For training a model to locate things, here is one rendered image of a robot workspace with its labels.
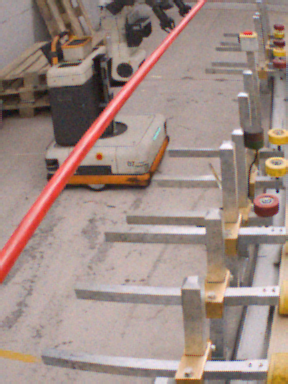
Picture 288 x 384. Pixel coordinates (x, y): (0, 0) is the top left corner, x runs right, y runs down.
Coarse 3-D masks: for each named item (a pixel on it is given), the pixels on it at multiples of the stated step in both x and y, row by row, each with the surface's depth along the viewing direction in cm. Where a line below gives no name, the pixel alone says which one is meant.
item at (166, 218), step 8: (128, 216) 186; (136, 216) 186; (144, 216) 185; (152, 216) 185; (160, 216) 184; (168, 216) 183; (176, 216) 183; (184, 216) 182; (192, 216) 182; (200, 216) 181; (256, 216) 177; (272, 216) 176; (128, 224) 188; (136, 224) 187; (144, 224) 186; (152, 224) 186; (160, 224) 185; (168, 224) 185; (176, 224) 184; (184, 224) 183; (192, 224) 183; (200, 224) 182; (256, 224) 178; (264, 224) 177; (272, 224) 177
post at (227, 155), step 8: (224, 144) 146; (232, 144) 147; (224, 152) 146; (232, 152) 146; (224, 160) 147; (232, 160) 147; (224, 168) 148; (232, 168) 148; (224, 176) 149; (232, 176) 149; (224, 184) 150; (232, 184) 150; (224, 192) 151; (232, 192) 151; (224, 200) 152; (232, 200) 152; (224, 208) 153; (232, 208) 153; (224, 216) 154; (232, 216) 154; (232, 256) 159; (232, 264) 161; (232, 272) 162
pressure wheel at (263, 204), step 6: (258, 198) 176; (264, 198) 176; (270, 198) 176; (276, 198) 175; (258, 204) 173; (264, 204) 173; (270, 204) 173; (276, 204) 172; (258, 210) 173; (264, 210) 172; (270, 210) 172; (276, 210) 173; (258, 216) 174; (264, 216) 173; (270, 216) 173
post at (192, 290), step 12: (192, 276) 106; (180, 288) 105; (192, 288) 104; (192, 300) 106; (204, 300) 109; (192, 312) 107; (204, 312) 109; (192, 324) 108; (204, 324) 110; (192, 336) 110; (204, 336) 111; (192, 348) 111; (204, 348) 112
